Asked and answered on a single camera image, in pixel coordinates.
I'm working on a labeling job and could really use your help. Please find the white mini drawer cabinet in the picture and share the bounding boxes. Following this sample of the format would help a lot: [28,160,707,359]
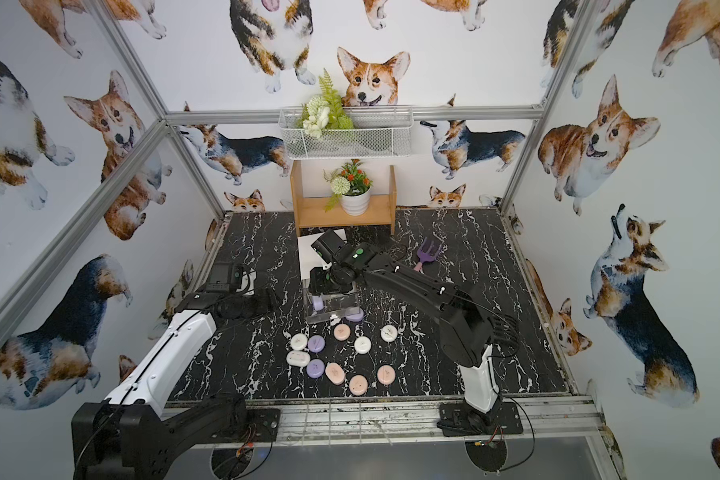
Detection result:
[297,229,349,283]

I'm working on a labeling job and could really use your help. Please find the purple earphone case top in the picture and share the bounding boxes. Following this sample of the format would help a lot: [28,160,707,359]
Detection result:
[345,309,364,323]

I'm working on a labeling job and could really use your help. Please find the purple earphone case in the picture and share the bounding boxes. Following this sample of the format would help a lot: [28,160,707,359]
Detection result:
[345,309,364,323]
[307,335,326,353]
[312,295,325,312]
[306,359,325,379]

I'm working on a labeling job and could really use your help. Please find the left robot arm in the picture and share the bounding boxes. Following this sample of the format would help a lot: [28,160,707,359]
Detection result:
[71,287,282,479]

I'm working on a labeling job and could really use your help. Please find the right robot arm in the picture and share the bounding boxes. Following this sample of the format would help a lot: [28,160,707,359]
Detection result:
[311,231,520,415]

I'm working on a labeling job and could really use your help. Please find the white earphone case upper left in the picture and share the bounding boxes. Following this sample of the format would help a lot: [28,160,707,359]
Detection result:
[290,333,309,351]

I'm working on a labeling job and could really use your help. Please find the white earphone case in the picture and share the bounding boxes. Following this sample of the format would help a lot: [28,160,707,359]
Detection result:
[354,336,372,355]
[290,333,309,351]
[380,324,398,343]

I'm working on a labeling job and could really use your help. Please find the wooden shelf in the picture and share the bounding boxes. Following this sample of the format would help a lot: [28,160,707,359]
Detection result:
[290,161,397,237]

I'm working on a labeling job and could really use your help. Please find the white earphone case oval left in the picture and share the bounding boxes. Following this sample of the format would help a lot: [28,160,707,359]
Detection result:
[286,350,311,368]

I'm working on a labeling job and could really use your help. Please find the purple pink toy rake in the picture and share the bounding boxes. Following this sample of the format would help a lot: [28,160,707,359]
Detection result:
[414,238,443,272]

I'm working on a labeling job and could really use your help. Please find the pink earphone case upper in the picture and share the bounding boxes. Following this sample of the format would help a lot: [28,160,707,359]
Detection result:
[333,323,351,341]

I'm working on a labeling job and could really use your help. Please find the pink earphone case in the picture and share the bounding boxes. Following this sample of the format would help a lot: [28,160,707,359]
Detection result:
[377,365,396,385]
[349,375,369,396]
[333,323,351,341]

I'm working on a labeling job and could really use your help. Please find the white potted plant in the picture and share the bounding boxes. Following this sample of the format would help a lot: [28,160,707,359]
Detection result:
[323,159,373,217]

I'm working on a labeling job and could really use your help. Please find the white earphone case right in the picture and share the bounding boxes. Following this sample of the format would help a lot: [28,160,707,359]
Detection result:
[380,324,398,343]

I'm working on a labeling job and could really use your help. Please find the white earphone case middle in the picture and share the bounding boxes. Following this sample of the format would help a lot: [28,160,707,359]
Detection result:
[354,336,372,355]

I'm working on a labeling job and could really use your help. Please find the pink earphone case oval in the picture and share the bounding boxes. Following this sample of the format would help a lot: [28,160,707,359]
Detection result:
[324,362,346,385]

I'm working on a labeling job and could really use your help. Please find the pink earphone case right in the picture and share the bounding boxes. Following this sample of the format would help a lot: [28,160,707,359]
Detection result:
[377,365,396,385]

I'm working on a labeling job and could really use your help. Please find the pink earphone case bottom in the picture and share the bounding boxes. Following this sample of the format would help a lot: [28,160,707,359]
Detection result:
[349,375,369,396]

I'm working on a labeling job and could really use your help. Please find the green white artificial flowers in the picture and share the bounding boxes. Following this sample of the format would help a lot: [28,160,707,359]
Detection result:
[296,70,354,139]

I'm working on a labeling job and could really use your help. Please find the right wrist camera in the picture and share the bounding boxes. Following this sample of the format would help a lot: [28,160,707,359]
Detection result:
[311,230,349,264]

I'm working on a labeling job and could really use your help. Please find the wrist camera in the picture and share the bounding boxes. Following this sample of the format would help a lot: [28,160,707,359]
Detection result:
[204,262,253,294]
[311,230,349,264]

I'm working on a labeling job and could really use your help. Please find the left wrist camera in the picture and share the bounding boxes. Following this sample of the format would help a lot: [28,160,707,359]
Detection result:
[204,262,253,294]

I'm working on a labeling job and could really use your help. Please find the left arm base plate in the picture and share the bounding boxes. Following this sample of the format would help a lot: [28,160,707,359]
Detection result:
[239,408,281,443]

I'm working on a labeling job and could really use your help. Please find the white wire basket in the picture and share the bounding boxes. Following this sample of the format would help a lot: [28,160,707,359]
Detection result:
[278,106,414,160]

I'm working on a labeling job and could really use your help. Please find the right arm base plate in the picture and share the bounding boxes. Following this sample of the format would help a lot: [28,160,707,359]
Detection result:
[436,402,524,437]

